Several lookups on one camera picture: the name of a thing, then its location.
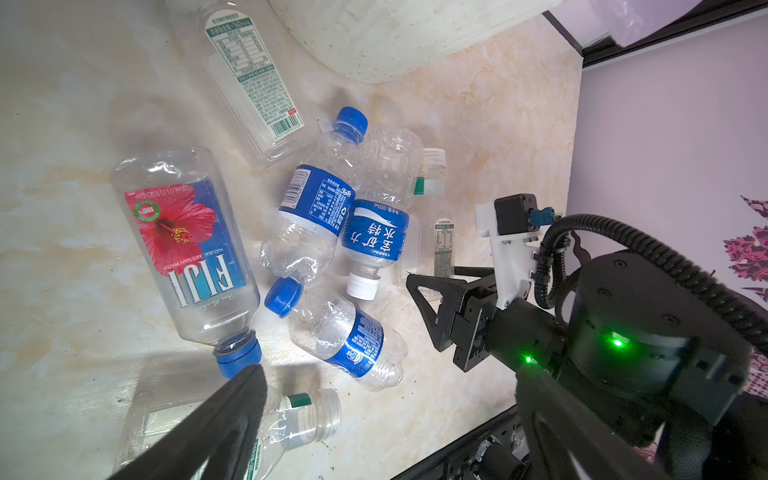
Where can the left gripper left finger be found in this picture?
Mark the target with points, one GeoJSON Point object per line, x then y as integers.
{"type": "Point", "coordinates": [216, 439]}

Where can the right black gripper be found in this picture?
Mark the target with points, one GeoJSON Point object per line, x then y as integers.
{"type": "Point", "coordinates": [464, 315]}

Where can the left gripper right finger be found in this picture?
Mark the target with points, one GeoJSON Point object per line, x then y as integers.
{"type": "Point", "coordinates": [566, 440]}

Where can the green label clear bottle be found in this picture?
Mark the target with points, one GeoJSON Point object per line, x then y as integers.
{"type": "Point", "coordinates": [288, 422]}
{"type": "Point", "coordinates": [429, 242]}
{"type": "Point", "coordinates": [240, 52]}

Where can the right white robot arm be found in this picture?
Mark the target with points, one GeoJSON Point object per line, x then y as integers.
{"type": "Point", "coordinates": [640, 381]}

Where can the white ribbed trash bin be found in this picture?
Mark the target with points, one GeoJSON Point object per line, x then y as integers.
{"type": "Point", "coordinates": [379, 41]}

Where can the Pepsi blue label bottle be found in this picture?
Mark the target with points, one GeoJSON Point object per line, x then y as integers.
{"type": "Point", "coordinates": [333, 329]}

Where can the blue label white cap bottle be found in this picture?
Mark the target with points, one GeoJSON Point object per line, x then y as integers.
{"type": "Point", "coordinates": [375, 231]}

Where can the Fiji red flower bottle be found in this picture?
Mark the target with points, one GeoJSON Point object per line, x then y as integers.
{"type": "Point", "coordinates": [179, 211]}

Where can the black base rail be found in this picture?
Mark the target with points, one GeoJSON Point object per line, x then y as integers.
{"type": "Point", "coordinates": [497, 449]}

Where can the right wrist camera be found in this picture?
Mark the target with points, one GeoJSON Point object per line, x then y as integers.
{"type": "Point", "coordinates": [513, 226]}

